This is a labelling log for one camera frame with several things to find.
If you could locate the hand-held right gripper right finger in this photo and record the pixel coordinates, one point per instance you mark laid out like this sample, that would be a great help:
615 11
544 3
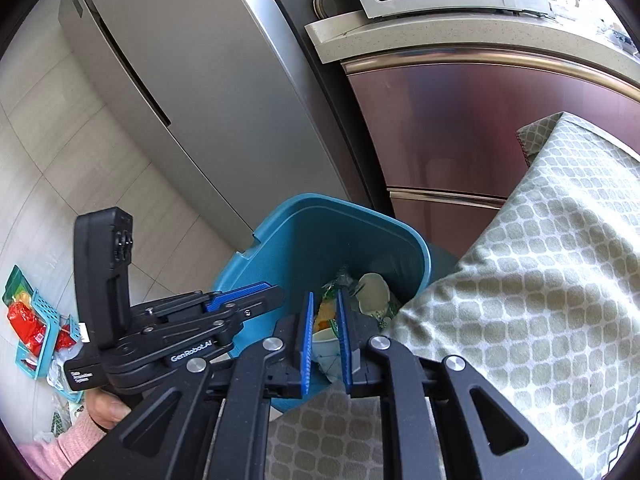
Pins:
344 355

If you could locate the maroon kitchen cabinet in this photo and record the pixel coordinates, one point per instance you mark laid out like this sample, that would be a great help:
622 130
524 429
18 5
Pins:
450 125

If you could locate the large teal plastic basket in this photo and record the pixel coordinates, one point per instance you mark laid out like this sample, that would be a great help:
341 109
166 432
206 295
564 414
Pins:
42 310

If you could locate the white paper cup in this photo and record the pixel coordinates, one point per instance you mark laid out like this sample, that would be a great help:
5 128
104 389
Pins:
326 352

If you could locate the person's left forearm pink sleeve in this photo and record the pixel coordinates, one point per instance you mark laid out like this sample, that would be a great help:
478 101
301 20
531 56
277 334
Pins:
55 455

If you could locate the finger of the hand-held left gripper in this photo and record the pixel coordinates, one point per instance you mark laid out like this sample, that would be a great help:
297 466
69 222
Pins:
235 297
220 327

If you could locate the green wrapper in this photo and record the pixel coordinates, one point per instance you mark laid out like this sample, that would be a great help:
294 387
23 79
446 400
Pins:
331 290

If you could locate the blue plastic trash bin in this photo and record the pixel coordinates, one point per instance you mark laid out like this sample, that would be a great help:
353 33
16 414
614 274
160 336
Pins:
320 240

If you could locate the small red packet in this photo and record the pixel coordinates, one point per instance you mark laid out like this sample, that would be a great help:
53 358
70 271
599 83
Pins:
64 338

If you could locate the green patterned tablecloth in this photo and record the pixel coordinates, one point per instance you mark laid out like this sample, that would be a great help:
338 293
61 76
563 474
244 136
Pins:
540 285

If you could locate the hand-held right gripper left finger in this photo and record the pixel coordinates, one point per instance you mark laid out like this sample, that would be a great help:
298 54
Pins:
307 350

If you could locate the clear plastic bag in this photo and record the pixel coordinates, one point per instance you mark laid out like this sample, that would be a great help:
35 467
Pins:
57 375

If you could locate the small teal plastic basket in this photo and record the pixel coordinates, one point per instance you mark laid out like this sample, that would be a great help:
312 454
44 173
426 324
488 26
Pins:
75 330

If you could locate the silver refrigerator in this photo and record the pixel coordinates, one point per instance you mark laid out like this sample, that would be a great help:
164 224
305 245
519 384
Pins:
200 85

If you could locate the person's left hand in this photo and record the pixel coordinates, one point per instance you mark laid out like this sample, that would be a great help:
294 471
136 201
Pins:
107 410

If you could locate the large red packet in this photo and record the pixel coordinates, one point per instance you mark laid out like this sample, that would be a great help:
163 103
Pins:
27 325

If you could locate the crumpled white cup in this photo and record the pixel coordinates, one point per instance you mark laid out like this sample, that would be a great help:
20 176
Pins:
372 292

